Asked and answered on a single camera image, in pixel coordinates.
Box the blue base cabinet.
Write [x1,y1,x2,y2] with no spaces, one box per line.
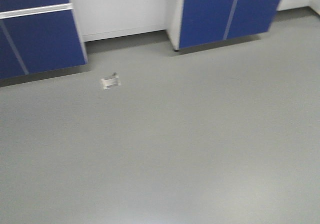
[165,0,281,51]
[0,0,87,79]

